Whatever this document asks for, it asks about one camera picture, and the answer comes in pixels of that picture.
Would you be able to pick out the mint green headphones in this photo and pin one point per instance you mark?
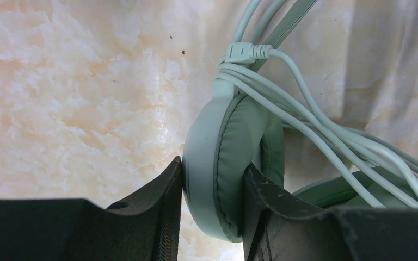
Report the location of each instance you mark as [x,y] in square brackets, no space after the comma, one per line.
[258,92]

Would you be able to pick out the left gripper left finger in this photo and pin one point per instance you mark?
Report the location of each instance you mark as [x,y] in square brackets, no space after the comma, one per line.
[142,226]

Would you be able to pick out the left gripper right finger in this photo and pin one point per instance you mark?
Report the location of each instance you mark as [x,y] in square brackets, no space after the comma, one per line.
[280,226]

